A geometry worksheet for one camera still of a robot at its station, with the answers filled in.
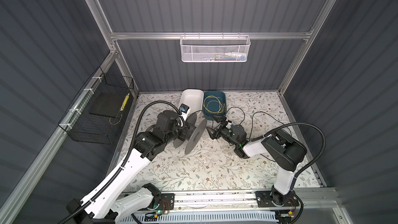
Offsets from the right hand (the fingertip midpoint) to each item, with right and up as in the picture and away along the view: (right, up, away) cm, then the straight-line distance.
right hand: (209, 122), depth 83 cm
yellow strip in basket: (-43, +11, -5) cm, 45 cm away
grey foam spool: (-7, -5, -11) cm, 14 cm away
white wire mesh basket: (+7, +55, +40) cm, 69 cm away
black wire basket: (-54, +4, -11) cm, 55 cm away
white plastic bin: (-9, +14, +30) cm, 34 cm away
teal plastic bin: (+5, +11, +30) cm, 32 cm away
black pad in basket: (-49, +10, -9) cm, 51 cm away
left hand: (-11, +1, -12) cm, 16 cm away
